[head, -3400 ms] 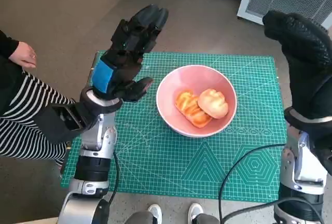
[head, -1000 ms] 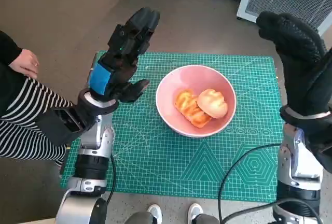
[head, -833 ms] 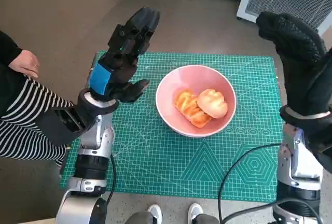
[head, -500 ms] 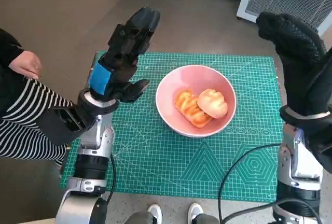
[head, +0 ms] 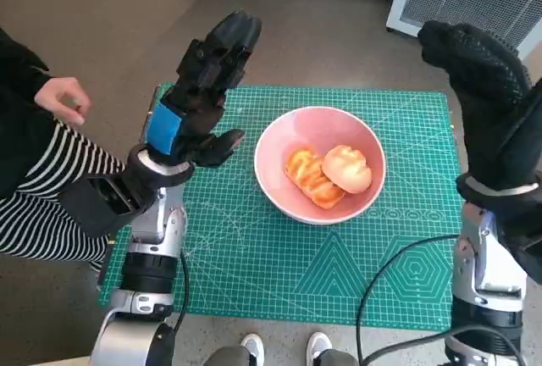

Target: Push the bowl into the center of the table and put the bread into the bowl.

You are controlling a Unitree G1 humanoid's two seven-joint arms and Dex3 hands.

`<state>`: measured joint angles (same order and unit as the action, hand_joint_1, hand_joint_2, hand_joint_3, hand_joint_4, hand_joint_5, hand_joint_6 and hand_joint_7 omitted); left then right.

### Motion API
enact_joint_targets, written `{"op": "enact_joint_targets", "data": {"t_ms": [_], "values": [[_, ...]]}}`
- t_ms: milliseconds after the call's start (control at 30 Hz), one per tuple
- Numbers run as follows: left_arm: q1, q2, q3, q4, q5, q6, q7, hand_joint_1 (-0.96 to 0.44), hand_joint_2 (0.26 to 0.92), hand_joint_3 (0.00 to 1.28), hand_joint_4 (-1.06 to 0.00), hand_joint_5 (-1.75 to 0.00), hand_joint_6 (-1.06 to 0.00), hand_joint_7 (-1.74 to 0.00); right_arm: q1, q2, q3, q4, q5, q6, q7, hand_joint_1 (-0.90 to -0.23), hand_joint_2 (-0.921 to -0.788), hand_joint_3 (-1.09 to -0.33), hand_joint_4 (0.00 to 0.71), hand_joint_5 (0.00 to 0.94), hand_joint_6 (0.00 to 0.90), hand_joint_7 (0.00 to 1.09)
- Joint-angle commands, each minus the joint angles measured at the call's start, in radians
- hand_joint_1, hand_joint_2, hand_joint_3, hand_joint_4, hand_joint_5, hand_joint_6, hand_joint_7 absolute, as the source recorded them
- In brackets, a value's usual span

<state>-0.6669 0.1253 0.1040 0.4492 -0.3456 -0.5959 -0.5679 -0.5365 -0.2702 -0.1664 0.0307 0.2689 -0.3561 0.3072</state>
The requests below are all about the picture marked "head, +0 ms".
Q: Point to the green cutting mat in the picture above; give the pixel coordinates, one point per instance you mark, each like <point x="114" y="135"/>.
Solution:
<point x="262" y="264"/>

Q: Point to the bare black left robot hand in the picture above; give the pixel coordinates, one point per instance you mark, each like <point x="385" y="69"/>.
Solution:
<point x="199" y="99"/>

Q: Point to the grey trouser leg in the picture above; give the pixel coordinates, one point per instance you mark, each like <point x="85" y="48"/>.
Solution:
<point x="226" y="358"/>
<point x="339" y="359"/>

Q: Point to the person's hand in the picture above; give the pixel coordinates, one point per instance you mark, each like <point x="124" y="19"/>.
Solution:
<point x="59" y="99"/>

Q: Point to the white shoe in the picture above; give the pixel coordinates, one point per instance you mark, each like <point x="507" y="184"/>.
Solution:
<point x="318" y="345"/>
<point x="253" y="347"/>

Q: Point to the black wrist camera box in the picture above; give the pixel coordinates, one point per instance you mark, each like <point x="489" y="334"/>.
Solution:
<point x="529" y="243"/>
<point x="101" y="205"/>

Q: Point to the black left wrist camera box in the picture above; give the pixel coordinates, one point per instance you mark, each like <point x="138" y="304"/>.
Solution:
<point x="101" y="205"/>

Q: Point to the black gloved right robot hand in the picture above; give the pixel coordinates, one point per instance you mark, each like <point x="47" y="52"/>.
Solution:
<point x="491" y="107"/>

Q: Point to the pale round toy bun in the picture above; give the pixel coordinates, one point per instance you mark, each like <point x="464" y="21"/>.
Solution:
<point x="349" y="169"/>

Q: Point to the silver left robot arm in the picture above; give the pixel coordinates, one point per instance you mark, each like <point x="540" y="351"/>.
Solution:
<point x="148" y="264"/>

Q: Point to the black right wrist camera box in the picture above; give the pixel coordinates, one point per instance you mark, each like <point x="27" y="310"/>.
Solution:
<point x="529" y="243"/>

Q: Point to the person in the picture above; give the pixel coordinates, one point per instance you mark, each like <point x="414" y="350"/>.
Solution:
<point x="42" y="179"/>

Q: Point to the orange braided toy bread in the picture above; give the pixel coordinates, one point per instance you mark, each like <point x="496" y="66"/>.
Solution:
<point x="305" y="171"/>

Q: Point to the pink bowl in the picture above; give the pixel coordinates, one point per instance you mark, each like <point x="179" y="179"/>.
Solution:
<point x="339" y="126"/>

